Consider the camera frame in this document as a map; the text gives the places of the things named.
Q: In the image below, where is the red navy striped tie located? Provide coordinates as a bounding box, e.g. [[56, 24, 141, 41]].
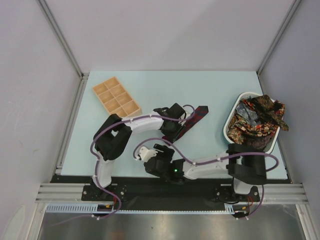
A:
[[161, 105, 210, 145]]

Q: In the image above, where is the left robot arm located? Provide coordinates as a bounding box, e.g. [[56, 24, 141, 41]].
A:
[[90, 103, 194, 200]]

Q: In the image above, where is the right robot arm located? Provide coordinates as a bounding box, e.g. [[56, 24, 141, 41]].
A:
[[137, 143, 267, 201]]

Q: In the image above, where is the wooden compartment tray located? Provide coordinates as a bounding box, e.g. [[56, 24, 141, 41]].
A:
[[92, 76, 142, 118]]

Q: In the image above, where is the red floral patterned tie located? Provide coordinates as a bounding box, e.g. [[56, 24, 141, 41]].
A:
[[226, 113, 279, 150]]

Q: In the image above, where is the white laundry basket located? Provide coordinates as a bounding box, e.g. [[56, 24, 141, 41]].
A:
[[222, 91, 280, 154]]

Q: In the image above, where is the grey blue tie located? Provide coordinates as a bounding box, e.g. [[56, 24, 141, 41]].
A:
[[235, 102, 261, 127]]

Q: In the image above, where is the dark paisley tie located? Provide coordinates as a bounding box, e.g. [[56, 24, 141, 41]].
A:
[[240, 94, 289, 132]]

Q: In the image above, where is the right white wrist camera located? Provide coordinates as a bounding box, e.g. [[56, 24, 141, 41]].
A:
[[134, 146, 158, 163]]

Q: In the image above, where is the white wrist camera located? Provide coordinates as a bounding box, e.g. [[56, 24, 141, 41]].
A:
[[134, 146, 158, 163], [180, 111, 191, 121]]

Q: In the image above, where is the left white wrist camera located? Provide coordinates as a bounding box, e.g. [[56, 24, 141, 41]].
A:
[[180, 111, 191, 121]]

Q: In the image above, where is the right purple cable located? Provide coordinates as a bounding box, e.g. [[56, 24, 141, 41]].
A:
[[132, 138, 280, 221]]

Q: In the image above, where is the purple cable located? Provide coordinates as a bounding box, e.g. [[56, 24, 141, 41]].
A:
[[48, 104, 196, 227], [132, 138, 280, 221]]

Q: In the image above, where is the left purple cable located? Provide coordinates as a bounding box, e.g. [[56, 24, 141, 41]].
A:
[[48, 104, 196, 227]]

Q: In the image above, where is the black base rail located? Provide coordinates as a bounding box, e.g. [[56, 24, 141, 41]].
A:
[[51, 174, 292, 211]]

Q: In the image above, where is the grey cable duct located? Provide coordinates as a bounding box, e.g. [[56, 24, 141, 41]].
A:
[[46, 201, 266, 215]]

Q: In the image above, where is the aluminium frame post left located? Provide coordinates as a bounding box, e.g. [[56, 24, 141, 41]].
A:
[[37, 0, 90, 78]]

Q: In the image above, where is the aluminium frame post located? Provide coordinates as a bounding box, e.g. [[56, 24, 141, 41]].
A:
[[37, 0, 90, 78], [256, 0, 303, 77]]

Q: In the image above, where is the aluminium frame post right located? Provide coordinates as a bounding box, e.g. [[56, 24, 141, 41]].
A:
[[256, 0, 303, 77]]

